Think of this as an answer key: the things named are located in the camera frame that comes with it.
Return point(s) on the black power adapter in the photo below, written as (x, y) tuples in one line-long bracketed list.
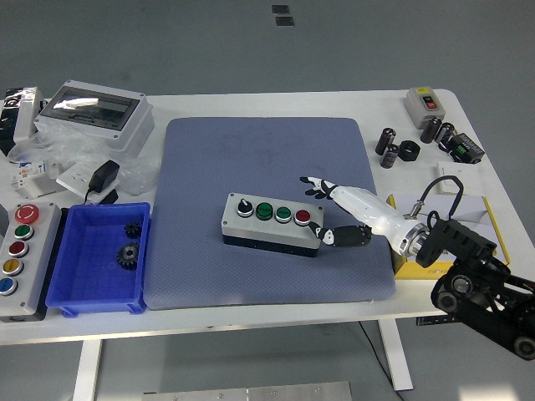
[(104, 175)]

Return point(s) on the grey red-black switch box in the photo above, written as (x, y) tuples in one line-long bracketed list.
[(418, 108)]

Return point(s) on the white table leg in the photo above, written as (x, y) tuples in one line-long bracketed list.
[(397, 359), (85, 372)]

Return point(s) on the grey five-button control box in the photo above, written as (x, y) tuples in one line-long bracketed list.
[(35, 267)]

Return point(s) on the yellow white cardboard box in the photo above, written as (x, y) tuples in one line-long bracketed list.
[(476, 209)]

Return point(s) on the silver metal plate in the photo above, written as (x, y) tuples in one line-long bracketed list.
[(251, 392)]

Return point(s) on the grey four-button control box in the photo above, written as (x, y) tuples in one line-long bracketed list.
[(251, 229)]

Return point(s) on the grey enclosure with clear lid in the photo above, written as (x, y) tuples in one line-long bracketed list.
[(125, 129)]

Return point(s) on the black foil bag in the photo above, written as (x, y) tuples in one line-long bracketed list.
[(6, 125)]

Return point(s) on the white rectangular box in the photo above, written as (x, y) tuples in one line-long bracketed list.
[(26, 117)]

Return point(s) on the dark floor plate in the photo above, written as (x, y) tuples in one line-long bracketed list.
[(284, 21), (280, 8)]

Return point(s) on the black under-table bracket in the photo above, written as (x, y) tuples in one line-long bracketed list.
[(430, 321)]

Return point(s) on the white circuit breaker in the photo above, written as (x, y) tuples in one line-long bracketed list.
[(35, 179)]

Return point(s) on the black module with green terminal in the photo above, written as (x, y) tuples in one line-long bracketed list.
[(468, 148)]

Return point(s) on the white wall switch plate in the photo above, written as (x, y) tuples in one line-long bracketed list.
[(455, 169)]

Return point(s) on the small black bevel gear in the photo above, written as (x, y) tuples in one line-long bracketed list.
[(132, 230)]

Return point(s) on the large black bevel gear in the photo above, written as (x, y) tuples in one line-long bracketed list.
[(128, 256)]

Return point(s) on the clear plastic bag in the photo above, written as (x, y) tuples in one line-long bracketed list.
[(79, 146)]

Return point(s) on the blue plastic bin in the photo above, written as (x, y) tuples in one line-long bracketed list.
[(92, 288)]

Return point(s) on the black cylindrical capacitor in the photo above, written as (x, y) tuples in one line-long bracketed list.
[(430, 130), (389, 156), (384, 141), (444, 133)]

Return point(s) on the black plug block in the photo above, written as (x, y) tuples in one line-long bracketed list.
[(109, 197)]

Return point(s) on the blue-grey table mat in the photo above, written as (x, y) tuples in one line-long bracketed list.
[(234, 158)]

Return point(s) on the white wall socket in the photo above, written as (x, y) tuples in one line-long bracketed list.
[(73, 177)]

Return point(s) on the black hex nut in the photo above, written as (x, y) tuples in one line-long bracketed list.
[(404, 154)]

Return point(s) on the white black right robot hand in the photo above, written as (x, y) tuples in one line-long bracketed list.
[(368, 209)]

